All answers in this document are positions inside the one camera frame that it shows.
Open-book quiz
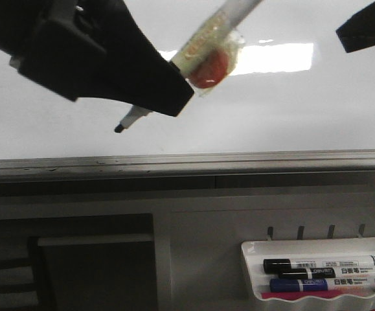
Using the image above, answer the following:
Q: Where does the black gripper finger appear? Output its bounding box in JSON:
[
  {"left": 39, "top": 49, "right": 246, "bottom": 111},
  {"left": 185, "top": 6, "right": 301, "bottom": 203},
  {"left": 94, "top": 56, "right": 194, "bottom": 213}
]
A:
[
  {"left": 0, "top": 1, "right": 194, "bottom": 117},
  {"left": 335, "top": 1, "right": 375, "bottom": 53}
]

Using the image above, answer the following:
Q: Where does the whiteboard marker with red magnet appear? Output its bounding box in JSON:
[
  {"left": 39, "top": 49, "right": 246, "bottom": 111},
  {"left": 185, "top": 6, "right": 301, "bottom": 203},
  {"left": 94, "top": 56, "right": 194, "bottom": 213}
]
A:
[{"left": 113, "top": 1, "right": 259, "bottom": 133}]

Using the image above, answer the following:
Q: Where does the black capped whiteboard marker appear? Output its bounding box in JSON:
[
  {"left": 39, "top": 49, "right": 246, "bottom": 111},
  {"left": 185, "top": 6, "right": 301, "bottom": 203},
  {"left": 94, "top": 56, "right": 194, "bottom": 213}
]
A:
[{"left": 263, "top": 255, "right": 375, "bottom": 274}]

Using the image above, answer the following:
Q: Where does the blue capped whiteboard marker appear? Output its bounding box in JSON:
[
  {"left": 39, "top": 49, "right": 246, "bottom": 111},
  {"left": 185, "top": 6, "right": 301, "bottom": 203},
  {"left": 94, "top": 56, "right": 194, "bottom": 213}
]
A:
[{"left": 269, "top": 277, "right": 375, "bottom": 292}]

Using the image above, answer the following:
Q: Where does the white plastic marker tray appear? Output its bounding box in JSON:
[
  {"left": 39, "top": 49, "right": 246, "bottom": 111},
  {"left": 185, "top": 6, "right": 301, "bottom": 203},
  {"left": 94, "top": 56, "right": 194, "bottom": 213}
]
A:
[{"left": 241, "top": 237, "right": 375, "bottom": 305}]

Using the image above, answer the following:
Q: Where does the white pegboard panel with hooks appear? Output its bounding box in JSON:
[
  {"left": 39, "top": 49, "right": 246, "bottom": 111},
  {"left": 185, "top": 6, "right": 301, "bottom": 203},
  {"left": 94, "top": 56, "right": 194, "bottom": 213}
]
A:
[{"left": 168, "top": 207, "right": 375, "bottom": 310}]

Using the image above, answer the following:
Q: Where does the pink eraser strip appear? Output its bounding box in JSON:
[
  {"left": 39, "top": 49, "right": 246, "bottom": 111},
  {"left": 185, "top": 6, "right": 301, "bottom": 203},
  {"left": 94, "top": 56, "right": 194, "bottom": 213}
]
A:
[{"left": 260, "top": 289, "right": 369, "bottom": 301}]

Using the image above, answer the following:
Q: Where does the white whiteboard with aluminium frame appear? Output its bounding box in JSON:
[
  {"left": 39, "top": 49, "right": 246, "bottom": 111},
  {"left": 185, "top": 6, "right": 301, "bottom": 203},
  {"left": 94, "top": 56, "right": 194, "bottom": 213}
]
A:
[{"left": 0, "top": 1, "right": 375, "bottom": 179}]

